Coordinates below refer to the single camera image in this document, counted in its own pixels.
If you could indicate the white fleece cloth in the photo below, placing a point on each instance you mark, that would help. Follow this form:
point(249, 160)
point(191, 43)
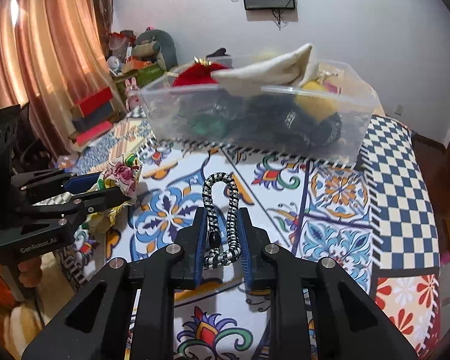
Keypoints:
point(293, 69)

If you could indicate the clear plastic storage bin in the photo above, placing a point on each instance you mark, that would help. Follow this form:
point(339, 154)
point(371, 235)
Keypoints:
point(356, 99)

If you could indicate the orange curtain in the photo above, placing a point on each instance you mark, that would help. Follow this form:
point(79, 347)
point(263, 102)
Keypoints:
point(52, 55)

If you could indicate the yellow soft item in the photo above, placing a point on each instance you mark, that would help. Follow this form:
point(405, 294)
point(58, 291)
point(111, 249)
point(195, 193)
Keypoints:
point(318, 108)

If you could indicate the red book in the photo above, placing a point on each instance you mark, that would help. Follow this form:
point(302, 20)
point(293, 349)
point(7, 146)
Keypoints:
point(93, 133)

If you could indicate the pink rabbit plush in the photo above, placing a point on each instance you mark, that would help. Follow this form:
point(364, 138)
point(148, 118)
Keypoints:
point(131, 92)

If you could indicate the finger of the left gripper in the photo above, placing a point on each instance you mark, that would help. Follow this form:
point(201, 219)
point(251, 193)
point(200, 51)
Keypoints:
point(49, 183)
point(82, 204)

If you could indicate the patterned patchwork bed cover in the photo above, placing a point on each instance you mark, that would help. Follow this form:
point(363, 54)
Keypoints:
point(375, 219)

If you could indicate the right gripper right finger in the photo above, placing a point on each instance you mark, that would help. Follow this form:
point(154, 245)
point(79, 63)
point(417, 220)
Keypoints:
point(347, 322)

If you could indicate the grey dinosaur plush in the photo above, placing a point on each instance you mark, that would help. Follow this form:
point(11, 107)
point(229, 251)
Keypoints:
point(156, 44)

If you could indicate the red knit pouch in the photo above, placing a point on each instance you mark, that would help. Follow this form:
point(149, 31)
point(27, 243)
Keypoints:
point(200, 73)

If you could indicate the floral fabric piece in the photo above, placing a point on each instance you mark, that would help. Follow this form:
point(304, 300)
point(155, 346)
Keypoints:
point(122, 175)

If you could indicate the black knit hat white grid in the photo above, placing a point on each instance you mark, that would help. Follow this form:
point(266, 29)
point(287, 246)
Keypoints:
point(266, 118)

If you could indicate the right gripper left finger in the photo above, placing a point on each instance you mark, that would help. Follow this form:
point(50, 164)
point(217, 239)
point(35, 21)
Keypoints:
point(126, 309)

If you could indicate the red box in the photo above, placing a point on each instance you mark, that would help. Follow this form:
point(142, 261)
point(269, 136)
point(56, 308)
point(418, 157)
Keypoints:
point(89, 104)

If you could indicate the green knit glove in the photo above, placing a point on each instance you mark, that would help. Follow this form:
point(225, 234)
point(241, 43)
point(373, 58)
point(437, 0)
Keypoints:
point(208, 126)

